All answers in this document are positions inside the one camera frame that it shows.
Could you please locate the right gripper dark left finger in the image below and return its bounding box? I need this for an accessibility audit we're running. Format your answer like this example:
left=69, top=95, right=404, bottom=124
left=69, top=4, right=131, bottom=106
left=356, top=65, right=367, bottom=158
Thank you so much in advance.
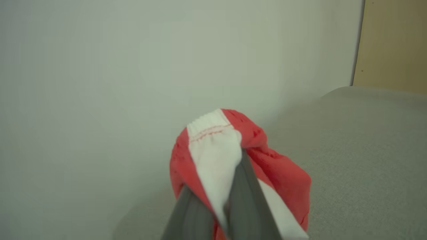
left=160, top=185, right=217, bottom=240

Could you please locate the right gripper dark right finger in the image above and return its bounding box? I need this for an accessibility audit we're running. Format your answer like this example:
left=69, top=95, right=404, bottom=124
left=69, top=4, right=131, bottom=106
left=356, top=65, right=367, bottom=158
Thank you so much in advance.
left=224, top=148, right=284, bottom=240

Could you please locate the red and white garment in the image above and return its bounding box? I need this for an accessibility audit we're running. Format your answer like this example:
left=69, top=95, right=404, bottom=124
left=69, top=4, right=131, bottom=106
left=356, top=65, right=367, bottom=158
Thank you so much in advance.
left=169, top=108, right=312, bottom=240

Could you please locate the beige wooden panel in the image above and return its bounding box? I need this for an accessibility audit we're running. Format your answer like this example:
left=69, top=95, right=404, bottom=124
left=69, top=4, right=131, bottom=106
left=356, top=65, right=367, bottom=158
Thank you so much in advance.
left=350, top=0, right=427, bottom=95

